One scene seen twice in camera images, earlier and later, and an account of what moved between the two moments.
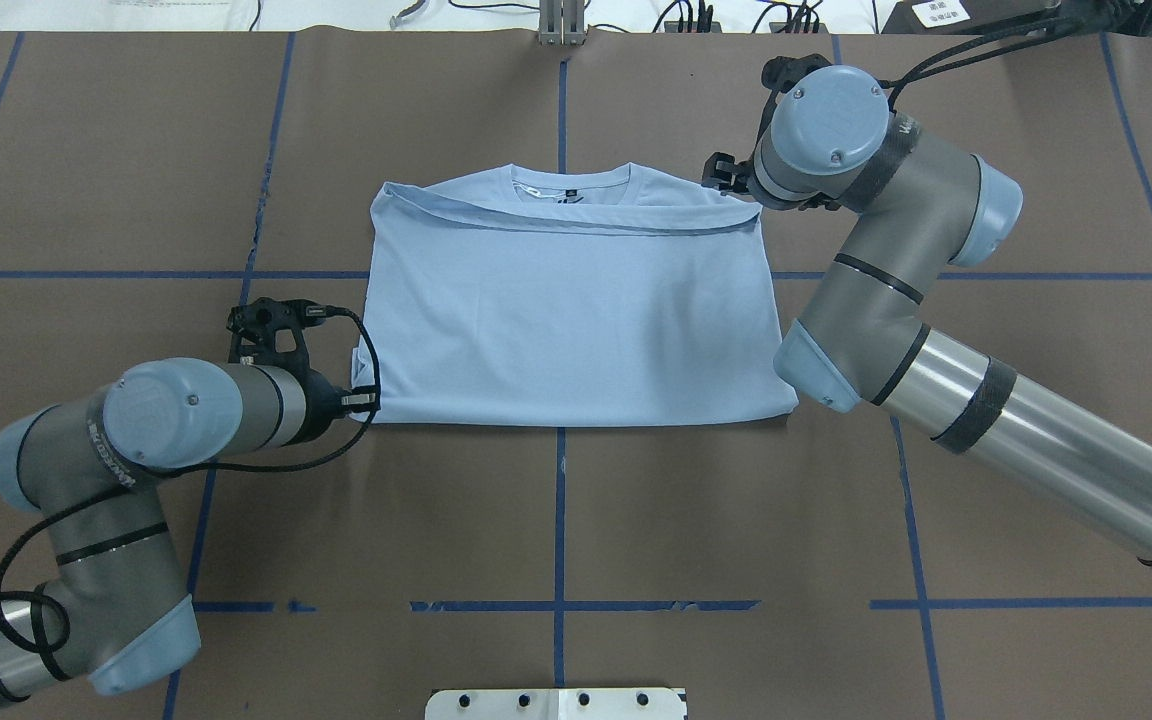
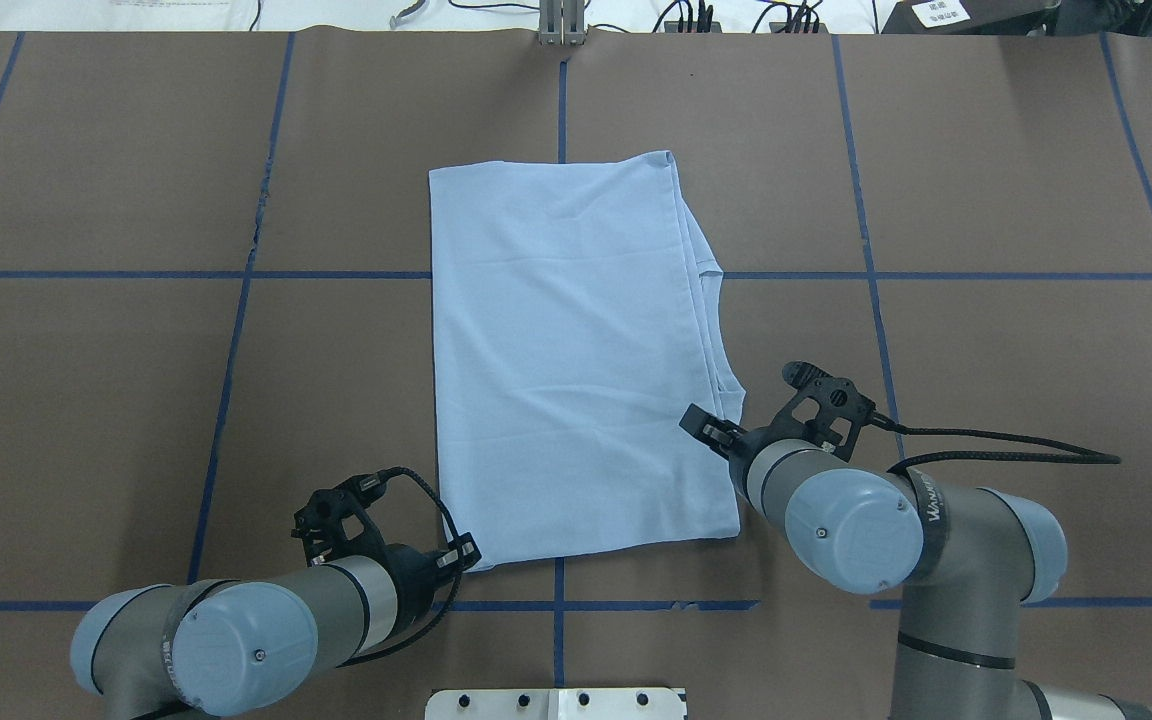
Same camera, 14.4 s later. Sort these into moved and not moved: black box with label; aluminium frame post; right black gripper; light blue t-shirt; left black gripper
Moved: left black gripper; light blue t-shirt; right black gripper
Not moved: black box with label; aluminium frame post
